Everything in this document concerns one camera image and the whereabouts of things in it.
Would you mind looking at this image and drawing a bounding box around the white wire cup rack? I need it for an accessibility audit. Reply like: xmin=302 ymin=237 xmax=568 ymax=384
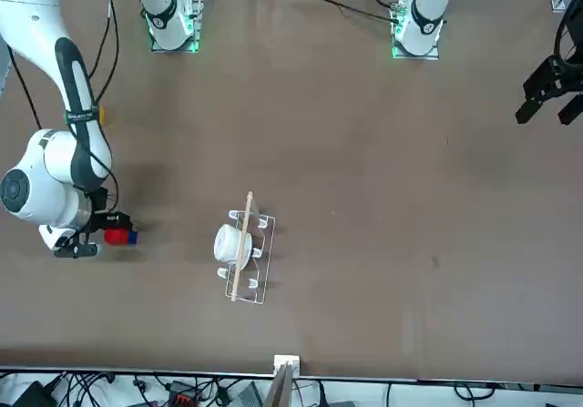
xmin=223 ymin=191 xmax=278 ymax=305

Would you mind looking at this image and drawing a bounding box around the aluminium frame post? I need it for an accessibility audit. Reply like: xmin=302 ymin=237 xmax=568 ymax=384
xmin=265 ymin=354 xmax=302 ymax=407

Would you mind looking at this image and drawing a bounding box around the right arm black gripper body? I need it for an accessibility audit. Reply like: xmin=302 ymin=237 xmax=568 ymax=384
xmin=89 ymin=213 xmax=120 ymax=239

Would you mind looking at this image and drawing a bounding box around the orange black electronic device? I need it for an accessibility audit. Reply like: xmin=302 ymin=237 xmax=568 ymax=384
xmin=166 ymin=382 xmax=202 ymax=407

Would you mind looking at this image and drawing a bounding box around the black base cable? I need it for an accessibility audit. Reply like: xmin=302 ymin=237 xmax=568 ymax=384
xmin=312 ymin=0 xmax=395 ymax=22

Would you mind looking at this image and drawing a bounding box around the white cup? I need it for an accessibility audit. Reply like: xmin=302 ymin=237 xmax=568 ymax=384
xmin=212 ymin=223 xmax=254 ymax=270

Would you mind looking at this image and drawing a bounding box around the grey power adapter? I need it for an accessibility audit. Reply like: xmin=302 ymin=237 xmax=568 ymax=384
xmin=227 ymin=382 xmax=265 ymax=407

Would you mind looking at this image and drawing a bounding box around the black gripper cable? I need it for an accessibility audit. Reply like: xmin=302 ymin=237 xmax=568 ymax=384
xmin=553 ymin=0 xmax=583 ymax=69

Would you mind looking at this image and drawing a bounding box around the black power adapter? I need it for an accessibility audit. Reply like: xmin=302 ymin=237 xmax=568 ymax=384
xmin=8 ymin=381 xmax=56 ymax=407

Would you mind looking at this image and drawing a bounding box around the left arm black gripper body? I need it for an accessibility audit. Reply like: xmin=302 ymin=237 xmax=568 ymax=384
xmin=522 ymin=56 xmax=583 ymax=101

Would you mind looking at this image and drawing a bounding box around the red wooden cube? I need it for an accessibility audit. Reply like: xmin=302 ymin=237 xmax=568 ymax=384
xmin=104 ymin=228 xmax=131 ymax=247

